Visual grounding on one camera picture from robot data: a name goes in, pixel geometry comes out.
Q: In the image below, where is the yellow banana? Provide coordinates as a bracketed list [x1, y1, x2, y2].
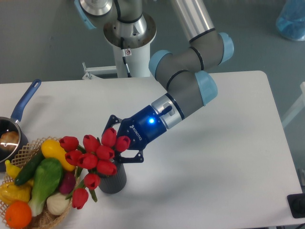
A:
[5, 160, 21, 179]

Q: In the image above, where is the brown bread in pan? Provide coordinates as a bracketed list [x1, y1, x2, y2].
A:
[0, 131, 19, 152]

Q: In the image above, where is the yellow corn cob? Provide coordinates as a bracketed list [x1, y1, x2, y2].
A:
[0, 182, 31, 205]

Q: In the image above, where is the green bok choy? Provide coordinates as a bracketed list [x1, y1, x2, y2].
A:
[28, 158, 63, 217]

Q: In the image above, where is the purple red radish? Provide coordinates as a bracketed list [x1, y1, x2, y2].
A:
[59, 172, 76, 194]

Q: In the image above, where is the woven wicker basket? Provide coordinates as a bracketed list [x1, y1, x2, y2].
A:
[0, 136, 71, 229]

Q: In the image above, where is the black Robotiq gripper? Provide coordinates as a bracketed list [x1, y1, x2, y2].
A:
[102, 105, 167, 164]

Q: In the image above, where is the red tulip bouquet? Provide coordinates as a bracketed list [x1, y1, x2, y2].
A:
[59, 127, 131, 209]

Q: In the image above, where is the orange fruit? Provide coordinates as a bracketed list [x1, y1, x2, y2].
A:
[5, 201, 32, 229]

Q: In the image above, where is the yellow squash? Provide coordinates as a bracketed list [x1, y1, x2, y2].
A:
[41, 139, 75, 172]

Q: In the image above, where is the white garlic bulb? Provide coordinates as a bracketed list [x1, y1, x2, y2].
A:
[47, 192, 70, 216]

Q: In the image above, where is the dark grey ribbed vase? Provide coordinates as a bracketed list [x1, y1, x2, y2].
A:
[98, 161, 127, 194]

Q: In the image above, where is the white frame at right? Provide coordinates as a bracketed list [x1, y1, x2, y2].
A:
[281, 82, 305, 128]

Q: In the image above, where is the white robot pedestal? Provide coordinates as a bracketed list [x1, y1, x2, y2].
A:
[83, 12, 157, 79]

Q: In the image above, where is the dark green cucumber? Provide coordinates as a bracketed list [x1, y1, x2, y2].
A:
[14, 151, 45, 186]

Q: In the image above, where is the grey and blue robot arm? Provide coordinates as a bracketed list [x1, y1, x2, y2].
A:
[74, 0, 234, 163]

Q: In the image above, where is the blue plastic bag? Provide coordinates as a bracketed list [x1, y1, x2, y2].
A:
[276, 0, 305, 41]

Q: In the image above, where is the blue handled saucepan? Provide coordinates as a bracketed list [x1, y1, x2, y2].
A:
[0, 79, 41, 172]

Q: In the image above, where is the black device at edge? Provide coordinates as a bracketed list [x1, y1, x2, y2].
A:
[287, 193, 305, 219]

